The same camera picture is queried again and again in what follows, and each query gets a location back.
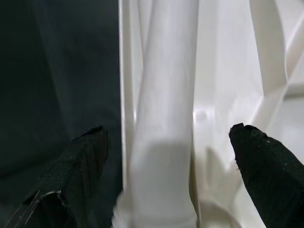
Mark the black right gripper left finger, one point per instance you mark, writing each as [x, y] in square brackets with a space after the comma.
[69, 175]

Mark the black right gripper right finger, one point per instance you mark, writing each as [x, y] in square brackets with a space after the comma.
[270, 175]

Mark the white plastic children table top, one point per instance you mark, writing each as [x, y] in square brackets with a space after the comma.
[237, 71]

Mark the black tablecloth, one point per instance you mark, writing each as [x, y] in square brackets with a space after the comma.
[59, 71]

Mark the white plastic table leg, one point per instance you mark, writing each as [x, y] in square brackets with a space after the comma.
[164, 95]

